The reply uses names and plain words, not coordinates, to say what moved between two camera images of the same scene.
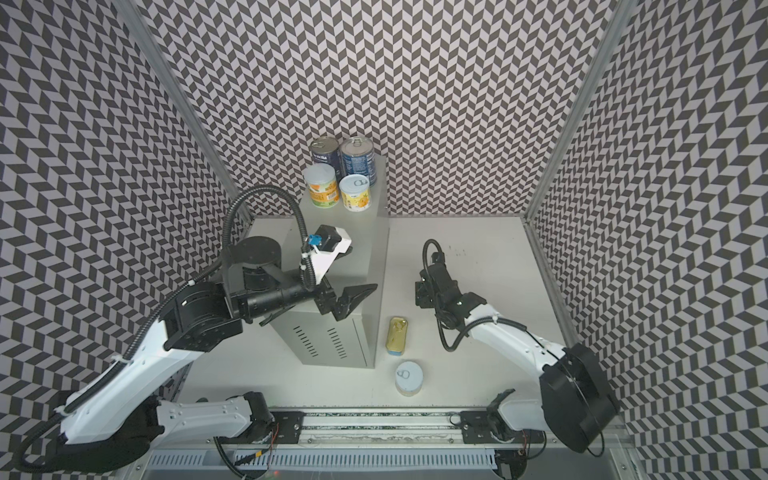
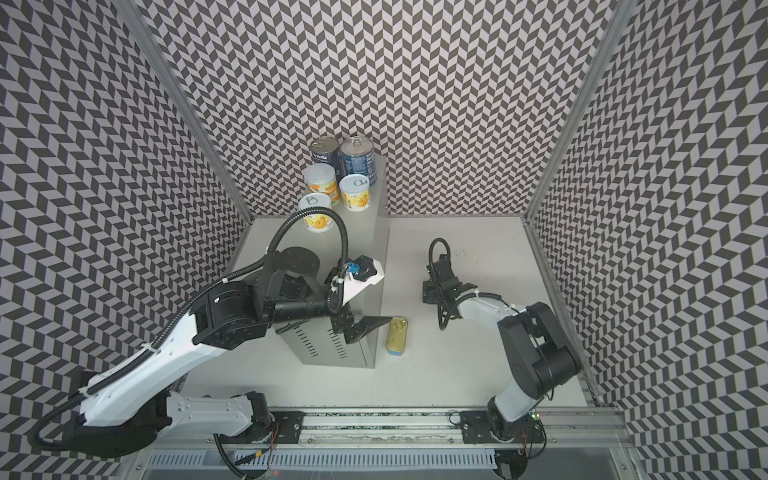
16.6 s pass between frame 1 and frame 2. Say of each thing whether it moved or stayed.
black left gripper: moved
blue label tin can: stayed
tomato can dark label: stayed
